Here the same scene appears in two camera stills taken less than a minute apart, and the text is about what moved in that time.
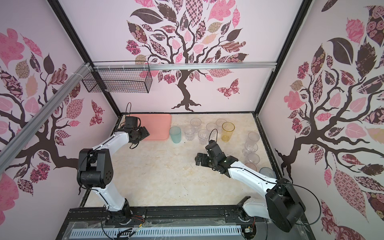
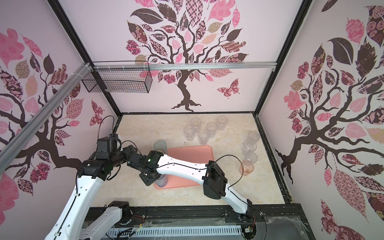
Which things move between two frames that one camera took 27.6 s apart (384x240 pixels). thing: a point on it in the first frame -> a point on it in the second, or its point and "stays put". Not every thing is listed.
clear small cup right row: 253,158 stays put
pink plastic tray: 159,126 -> 199,154
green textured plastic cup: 175,133 -> 160,144
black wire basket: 121,76 stays put
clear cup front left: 189,131 stays put
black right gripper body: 206,161 -> 148,180
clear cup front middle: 203,135 stays put
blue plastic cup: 268,172 -> 162,182
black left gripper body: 140,133 -> 122,156
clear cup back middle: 212,128 stays put
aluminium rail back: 190,66 stays put
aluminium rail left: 14,145 stays put
